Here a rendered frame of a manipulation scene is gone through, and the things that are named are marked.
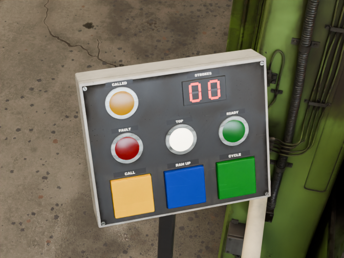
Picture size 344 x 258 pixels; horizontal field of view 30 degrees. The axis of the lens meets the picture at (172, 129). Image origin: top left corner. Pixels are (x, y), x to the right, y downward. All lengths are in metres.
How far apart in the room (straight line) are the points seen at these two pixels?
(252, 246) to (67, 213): 0.98
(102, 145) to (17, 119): 1.57
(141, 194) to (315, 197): 0.69
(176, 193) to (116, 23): 1.97
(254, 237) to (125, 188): 0.51
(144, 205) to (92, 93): 0.23
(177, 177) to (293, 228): 0.75
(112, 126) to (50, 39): 1.92
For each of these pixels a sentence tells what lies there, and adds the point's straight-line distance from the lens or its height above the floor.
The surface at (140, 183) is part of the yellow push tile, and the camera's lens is 1.17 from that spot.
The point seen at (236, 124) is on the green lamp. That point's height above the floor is 1.10.
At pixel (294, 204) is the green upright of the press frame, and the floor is 0.55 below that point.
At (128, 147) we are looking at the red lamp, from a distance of 1.15.
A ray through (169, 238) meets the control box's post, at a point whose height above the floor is 0.64.
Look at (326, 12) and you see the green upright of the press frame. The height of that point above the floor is 1.19.
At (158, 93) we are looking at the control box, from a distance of 1.13.
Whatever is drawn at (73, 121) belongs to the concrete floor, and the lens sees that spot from 2.66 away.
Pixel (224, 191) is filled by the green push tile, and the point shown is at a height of 0.99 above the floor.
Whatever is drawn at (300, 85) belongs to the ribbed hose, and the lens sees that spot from 1.42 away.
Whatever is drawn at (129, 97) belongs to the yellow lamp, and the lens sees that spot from 1.12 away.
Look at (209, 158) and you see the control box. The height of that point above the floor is 1.05.
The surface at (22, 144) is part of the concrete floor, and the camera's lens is 2.61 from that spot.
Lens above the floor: 1.98
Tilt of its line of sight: 49 degrees down
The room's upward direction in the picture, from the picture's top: 3 degrees clockwise
